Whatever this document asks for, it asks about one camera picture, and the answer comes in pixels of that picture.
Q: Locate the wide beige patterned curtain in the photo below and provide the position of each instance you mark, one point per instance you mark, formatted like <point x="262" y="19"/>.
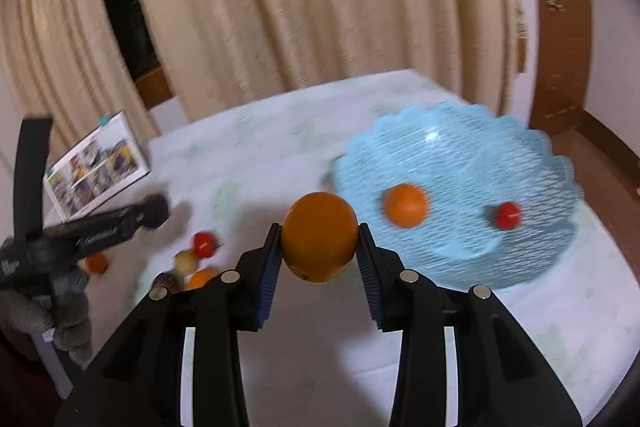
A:
<point x="320" y="7"/>

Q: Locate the narrow beige patterned curtain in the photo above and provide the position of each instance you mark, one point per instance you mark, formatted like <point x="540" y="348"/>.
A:
<point x="55" y="57"/>

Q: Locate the dark brown passion fruit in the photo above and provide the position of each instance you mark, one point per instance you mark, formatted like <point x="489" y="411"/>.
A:
<point x="165" y="281"/>

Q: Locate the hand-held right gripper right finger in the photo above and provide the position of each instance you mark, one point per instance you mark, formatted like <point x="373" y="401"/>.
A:
<point x="370" y="277"/>

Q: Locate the teal clip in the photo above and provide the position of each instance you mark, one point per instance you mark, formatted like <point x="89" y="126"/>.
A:
<point x="105" y="120"/>

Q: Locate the pale printed tablecloth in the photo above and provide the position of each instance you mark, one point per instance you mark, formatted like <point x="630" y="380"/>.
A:
<point x="270" y="147"/>

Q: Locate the brown wooden door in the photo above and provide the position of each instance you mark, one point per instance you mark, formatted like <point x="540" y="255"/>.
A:
<point x="555" y="7"/>

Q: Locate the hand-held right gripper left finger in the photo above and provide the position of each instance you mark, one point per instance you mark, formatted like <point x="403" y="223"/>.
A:
<point x="267" y="277"/>

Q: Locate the person's left hand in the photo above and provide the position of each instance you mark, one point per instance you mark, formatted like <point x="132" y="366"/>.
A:
<point x="60" y="314"/>

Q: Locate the photo desk calendar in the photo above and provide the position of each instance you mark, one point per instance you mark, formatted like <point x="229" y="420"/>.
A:
<point x="95" y="167"/>

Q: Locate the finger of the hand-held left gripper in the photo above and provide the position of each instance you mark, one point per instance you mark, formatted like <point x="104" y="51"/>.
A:
<point x="32" y="172"/>
<point x="115" y="227"/>

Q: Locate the beige longan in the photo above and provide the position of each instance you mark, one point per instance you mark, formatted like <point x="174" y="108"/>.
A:
<point x="186" y="261"/>

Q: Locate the light blue plastic fruit basket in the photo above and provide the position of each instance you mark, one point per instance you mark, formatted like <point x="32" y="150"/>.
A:
<point x="465" y="187"/>

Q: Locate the large orange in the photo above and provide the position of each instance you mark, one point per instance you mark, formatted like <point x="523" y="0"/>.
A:
<point x="320" y="239"/>

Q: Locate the small red cherry tomato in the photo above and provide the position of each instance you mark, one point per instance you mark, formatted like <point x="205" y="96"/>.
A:
<point x="507" y="215"/>

